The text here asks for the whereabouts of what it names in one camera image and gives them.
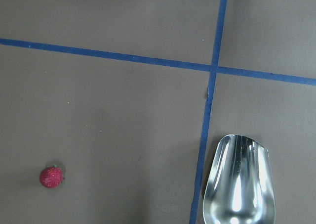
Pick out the metal scoop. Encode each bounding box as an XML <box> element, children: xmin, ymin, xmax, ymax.
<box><xmin>202</xmin><ymin>134</ymin><xmax>276</xmax><ymax>224</ymax></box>

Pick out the red strawberry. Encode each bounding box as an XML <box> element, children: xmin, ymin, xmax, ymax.
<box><xmin>39</xmin><ymin>165</ymin><xmax>64</xmax><ymax>189</ymax></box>

